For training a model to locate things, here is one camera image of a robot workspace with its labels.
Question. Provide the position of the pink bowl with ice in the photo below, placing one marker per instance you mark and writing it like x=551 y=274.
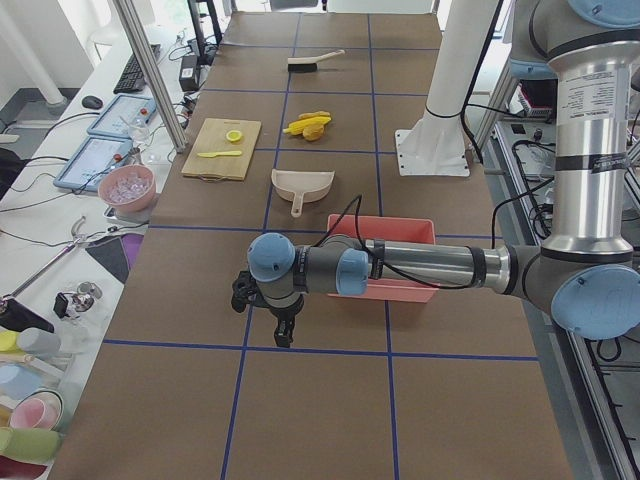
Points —
x=128 y=189

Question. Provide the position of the pink cup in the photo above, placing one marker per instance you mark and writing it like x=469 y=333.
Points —
x=38 y=411

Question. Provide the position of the yellow toy lemon slices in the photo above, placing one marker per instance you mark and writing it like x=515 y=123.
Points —
x=234 y=136

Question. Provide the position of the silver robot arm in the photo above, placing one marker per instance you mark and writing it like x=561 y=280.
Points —
x=582 y=275

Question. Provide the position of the metal grabber tool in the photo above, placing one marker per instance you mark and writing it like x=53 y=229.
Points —
x=77 y=239

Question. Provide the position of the green cup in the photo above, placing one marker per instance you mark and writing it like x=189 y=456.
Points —
x=30 y=445

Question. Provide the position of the aluminium frame post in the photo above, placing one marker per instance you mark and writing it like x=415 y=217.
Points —
x=141 y=48

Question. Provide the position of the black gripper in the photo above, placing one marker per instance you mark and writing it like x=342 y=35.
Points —
x=285 y=312

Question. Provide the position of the yellow toy corn cob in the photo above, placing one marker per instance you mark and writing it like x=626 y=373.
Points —
x=297 y=127

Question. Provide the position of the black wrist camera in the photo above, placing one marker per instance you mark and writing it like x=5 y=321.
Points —
x=245 y=292

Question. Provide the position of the wooden cutting board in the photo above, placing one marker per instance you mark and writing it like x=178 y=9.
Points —
x=211 y=137

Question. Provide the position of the blue teach pendant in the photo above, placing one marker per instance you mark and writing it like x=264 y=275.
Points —
x=95 y=158
x=122 y=111

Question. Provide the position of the black power adapter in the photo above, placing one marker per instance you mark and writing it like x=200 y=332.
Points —
x=189 y=74

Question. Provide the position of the far blue teach pendant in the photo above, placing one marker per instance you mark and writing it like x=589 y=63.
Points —
x=122 y=111

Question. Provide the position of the black keyboard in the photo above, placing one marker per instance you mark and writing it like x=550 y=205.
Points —
x=132 y=79

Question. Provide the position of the yellow plastic knife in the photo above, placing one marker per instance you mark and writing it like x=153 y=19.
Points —
x=215 y=154

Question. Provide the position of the white camera post base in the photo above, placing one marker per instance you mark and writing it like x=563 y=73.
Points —
x=435 y=146

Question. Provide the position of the black computer mouse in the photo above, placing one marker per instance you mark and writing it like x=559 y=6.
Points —
x=92 y=102

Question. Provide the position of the grey cup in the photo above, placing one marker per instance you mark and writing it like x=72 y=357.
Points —
x=39 y=342

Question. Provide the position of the pink plastic bin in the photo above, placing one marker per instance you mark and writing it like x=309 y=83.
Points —
x=400 y=230

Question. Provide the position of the orange toy ginger piece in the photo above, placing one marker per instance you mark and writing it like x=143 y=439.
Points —
x=308 y=115

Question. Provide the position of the near blue teach pendant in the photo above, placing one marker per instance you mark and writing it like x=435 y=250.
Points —
x=95 y=158

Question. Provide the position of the beige hand brush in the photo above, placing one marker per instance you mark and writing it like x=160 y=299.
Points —
x=310 y=63

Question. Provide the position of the beige plastic dustpan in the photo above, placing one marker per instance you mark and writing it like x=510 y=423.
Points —
x=300 y=187

